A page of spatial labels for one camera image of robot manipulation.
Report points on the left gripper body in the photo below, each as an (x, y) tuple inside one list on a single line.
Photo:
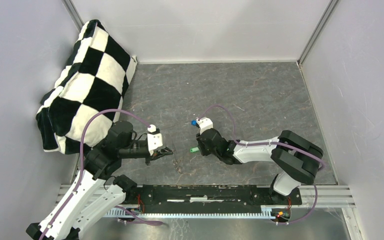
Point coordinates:
[(154, 153)]

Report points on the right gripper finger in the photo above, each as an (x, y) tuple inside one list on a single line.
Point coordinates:
[(202, 150), (200, 139)]

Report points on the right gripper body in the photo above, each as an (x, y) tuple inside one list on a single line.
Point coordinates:
[(211, 151)]

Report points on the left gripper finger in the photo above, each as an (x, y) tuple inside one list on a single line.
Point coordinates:
[(166, 151), (158, 156)]

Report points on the green tagged key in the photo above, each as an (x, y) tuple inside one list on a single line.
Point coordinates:
[(194, 150)]

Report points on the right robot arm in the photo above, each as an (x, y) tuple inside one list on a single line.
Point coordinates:
[(298, 158)]

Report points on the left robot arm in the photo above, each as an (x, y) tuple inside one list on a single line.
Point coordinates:
[(96, 190)]

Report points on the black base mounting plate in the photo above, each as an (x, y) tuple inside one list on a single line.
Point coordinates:
[(208, 199)]

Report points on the black white checkered blanket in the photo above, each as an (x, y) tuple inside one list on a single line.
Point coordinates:
[(76, 114)]

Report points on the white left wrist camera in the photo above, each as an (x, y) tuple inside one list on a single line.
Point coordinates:
[(154, 139)]

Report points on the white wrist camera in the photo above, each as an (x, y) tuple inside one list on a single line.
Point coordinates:
[(204, 124), (154, 139)]

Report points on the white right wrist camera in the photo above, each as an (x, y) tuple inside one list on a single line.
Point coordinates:
[(204, 124)]

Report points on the white slotted cable duct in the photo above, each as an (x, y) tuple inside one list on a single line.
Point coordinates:
[(264, 213)]

